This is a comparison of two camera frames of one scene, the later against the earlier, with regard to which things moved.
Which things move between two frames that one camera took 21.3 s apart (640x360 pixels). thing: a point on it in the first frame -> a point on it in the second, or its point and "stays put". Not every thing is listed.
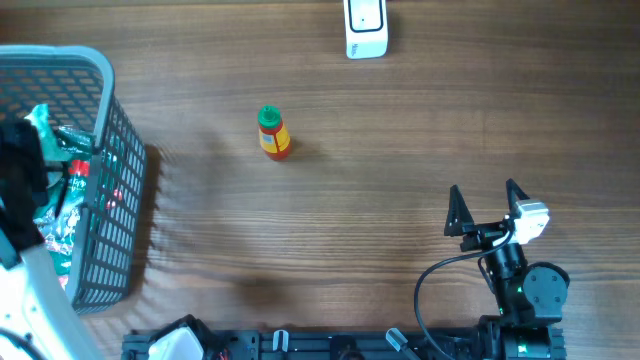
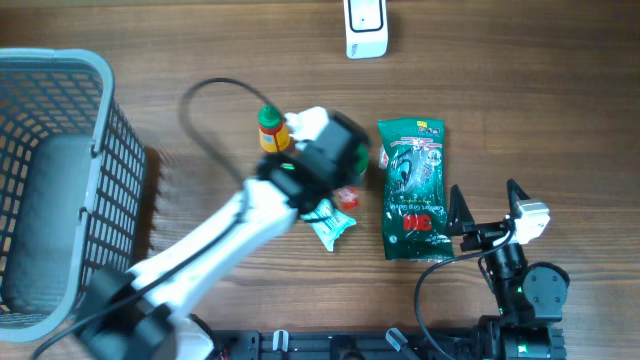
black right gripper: [463, 223] stays put
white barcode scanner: [366, 31] stays put
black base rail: [370, 344] stays put
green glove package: [66, 158] -> [412, 166]
